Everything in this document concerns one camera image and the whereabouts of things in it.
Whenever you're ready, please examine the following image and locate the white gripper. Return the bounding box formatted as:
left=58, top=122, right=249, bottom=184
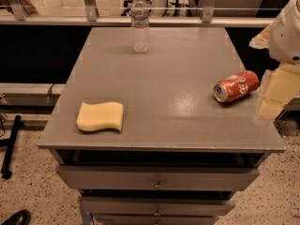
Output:
left=249, top=0, right=300, bottom=120

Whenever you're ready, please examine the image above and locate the clear plastic water bottle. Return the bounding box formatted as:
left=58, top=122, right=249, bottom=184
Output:
left=130, top=0, right=150, bottom=53

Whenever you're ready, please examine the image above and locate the red soda can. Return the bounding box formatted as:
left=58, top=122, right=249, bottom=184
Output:
left=214, top=70, right=260, bottom=103

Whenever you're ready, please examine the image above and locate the yellow sponge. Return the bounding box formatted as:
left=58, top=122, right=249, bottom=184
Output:
left=76, top=102, right=124, bottom=132

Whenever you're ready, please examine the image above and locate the grey middle drawer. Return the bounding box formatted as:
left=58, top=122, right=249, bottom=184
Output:
left=79, top=197, right=235, bottom=217

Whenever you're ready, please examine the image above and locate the grey drawer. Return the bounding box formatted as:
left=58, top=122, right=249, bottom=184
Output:
left=79, top=197, right=235, bottom=217
left=94, top=214, right=218, bottom=225
left=57, top=166, right=260, bottom=191

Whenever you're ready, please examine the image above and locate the grey top drawer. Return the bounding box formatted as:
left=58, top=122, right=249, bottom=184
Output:
left=57, top=166, right=260, bottom=191

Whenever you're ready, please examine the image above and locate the grey bottom drawer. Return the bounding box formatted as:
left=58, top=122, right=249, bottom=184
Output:
left=94, top=214, right=218, bottom=225

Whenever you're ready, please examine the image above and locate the black metal stand leg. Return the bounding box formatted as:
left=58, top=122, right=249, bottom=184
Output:
left=0, top=115, right=24, bottom=179

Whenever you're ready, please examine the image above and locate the black shoe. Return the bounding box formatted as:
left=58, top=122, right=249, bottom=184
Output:
left=1, top=210, right=31, bottom=225

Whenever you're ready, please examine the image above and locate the metal railing frame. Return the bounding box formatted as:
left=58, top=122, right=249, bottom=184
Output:
left=0, top=0, right=273, bottom=27

